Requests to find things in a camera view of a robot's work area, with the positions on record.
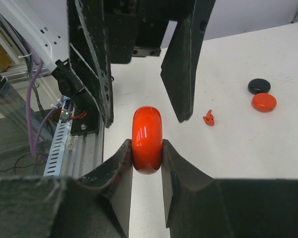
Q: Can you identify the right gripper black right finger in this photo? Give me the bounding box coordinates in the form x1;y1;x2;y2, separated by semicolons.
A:
161;140;298;238

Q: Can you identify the orange earbud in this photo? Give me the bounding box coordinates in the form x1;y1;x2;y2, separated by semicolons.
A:
203;110;215;126

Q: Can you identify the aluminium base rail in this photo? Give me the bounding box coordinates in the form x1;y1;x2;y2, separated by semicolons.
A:
4;59;105;179

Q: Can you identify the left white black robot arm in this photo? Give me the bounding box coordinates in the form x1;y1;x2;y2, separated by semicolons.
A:
0;0;215;127

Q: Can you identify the white slotted cable duct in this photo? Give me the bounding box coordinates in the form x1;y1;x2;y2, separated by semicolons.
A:
43;121;71;177

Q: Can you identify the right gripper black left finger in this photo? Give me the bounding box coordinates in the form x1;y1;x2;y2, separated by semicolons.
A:
0;139;133;238

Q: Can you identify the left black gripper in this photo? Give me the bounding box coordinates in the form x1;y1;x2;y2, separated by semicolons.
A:
67;0;215;128

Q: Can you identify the orange charging case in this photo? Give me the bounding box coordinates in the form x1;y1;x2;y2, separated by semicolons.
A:
251;93;277;113
132;106;163;175

